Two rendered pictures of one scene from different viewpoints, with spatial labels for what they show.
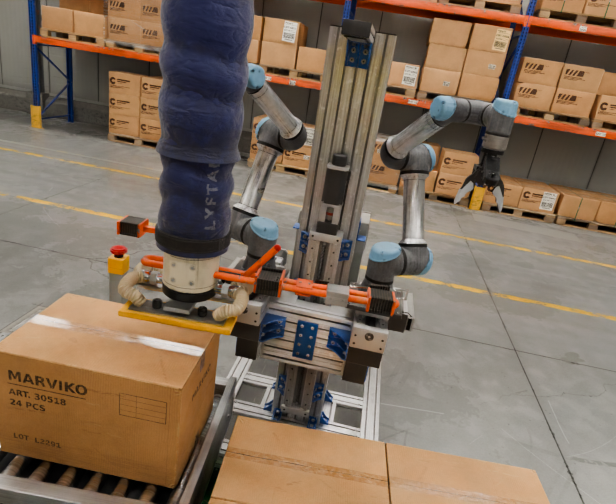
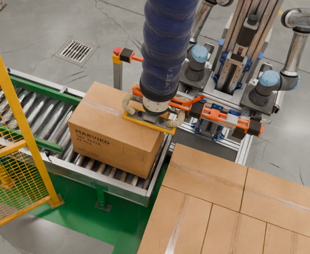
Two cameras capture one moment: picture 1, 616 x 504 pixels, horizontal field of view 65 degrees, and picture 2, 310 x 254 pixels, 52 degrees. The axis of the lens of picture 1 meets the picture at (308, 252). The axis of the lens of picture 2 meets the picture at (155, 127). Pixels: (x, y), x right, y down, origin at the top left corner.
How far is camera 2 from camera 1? 0.84 m
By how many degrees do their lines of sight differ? 34
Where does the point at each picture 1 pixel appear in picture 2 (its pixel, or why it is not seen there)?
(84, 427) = (108, 153)
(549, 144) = not seen: outside the picture
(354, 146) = (264, 9)
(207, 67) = (170, 26)
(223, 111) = (178, 44)
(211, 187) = (169, 74)
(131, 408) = (128, 152)
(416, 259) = (288, 84)
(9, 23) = not seen: outside the picture
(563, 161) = not seen: outside the picture
